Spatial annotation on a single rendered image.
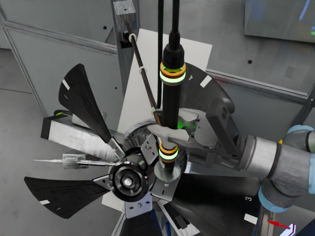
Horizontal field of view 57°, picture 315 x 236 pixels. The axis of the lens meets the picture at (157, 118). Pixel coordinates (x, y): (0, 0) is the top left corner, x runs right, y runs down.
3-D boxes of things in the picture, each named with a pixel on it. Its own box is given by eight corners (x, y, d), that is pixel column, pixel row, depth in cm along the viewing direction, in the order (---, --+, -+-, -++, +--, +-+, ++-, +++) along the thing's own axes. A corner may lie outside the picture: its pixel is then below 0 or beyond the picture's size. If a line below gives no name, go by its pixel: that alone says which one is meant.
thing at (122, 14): (115, 18, 115) (112, -2, 109) (132, 16, 116) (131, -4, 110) (118, 33, 109) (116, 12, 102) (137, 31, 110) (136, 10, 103)
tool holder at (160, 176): (149, 157, 81) (148, 136, 73) (174, 151, 82) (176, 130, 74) (157, 186, 75) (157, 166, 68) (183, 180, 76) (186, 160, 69)
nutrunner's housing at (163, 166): (158, 171, 81) (159, 26, 45) (172, 168, 81) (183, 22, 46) (161, 183, 78) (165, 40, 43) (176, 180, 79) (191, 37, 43)
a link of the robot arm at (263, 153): (273, 165, 53) (279, 132, 58) (248, 158, 54) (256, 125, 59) (261, 184, 59) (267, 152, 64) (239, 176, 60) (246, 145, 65)
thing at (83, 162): (126, 167, 96) (36, 162, 106) (125, 161, 96) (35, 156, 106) (123, 169, 94) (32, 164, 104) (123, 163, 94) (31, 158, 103)
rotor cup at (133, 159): (116, 181, 95) (98, 197, 82) (126, 139, 91) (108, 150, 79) (158, 196, 91) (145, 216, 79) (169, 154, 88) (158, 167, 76)
